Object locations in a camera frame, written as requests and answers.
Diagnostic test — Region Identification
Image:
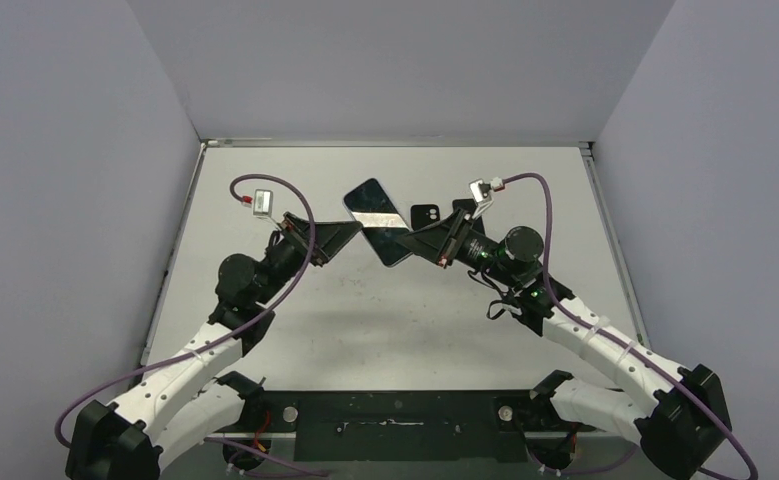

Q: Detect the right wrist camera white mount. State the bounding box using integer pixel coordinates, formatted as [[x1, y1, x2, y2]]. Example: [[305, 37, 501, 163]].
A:
[[469, 177, 505, 220]]

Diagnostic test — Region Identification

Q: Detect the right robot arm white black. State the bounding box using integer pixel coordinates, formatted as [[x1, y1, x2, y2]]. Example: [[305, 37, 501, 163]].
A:
[[397, 209, 732, 479]]

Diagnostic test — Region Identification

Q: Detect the purple phone black screen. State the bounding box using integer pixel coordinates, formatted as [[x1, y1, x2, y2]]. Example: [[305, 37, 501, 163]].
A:
[[452, 198, 478, 221]]

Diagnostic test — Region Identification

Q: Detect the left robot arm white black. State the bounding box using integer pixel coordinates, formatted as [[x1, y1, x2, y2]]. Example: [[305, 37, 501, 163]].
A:
[[65, 213, 362, 479]]

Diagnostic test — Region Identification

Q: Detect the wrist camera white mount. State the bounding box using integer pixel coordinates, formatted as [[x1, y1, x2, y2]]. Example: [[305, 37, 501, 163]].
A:
[[241, 189, 281, 230], [469, 177, 505, 220]]

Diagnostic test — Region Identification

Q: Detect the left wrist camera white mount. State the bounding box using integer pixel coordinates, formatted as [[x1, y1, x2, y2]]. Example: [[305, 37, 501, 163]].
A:
[[241, 189, 281, 230]]

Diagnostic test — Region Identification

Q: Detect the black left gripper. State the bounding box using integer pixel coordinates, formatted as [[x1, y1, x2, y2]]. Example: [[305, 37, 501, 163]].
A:
[[254, 212, 363, 305]]

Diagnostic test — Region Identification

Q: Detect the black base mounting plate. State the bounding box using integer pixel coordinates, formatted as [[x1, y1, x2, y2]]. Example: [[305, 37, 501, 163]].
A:
[[256, 390, 549, 464]]

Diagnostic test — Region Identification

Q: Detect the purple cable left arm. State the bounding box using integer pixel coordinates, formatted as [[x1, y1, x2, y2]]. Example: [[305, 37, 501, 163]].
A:
[[54, 173, 317, 450]]

